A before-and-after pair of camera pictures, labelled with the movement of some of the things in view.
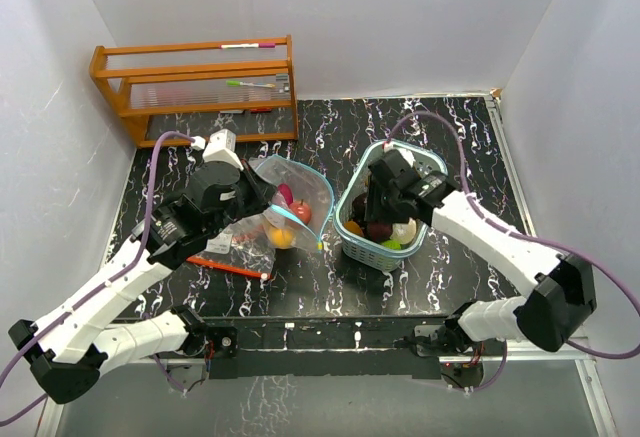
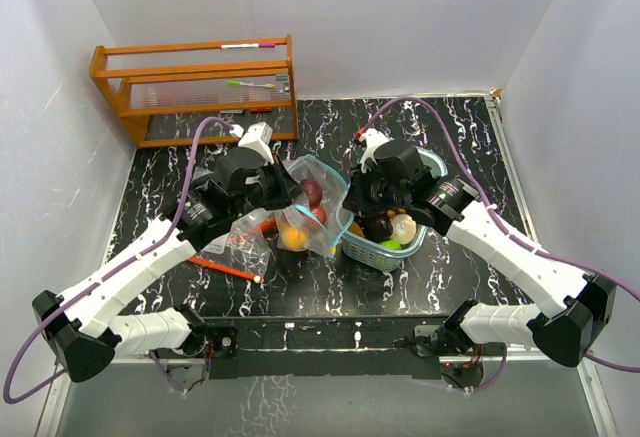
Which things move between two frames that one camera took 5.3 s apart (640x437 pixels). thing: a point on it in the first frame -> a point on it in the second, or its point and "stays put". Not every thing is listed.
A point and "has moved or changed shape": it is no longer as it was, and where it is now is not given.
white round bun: x=404 y=232 stays put
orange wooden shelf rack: x=239 y=87 stays put
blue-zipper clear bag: x=300 y=207 has moved or changed shape
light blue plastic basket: x=376 y=255 stays put
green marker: x=240 y=83 stays put
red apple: x=301 y=211 -> x=320 y=214
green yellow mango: x=282 y=238 -> x=294 y=238
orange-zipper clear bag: x=245 y=247 stays put
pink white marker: x=248 y=45 stays put
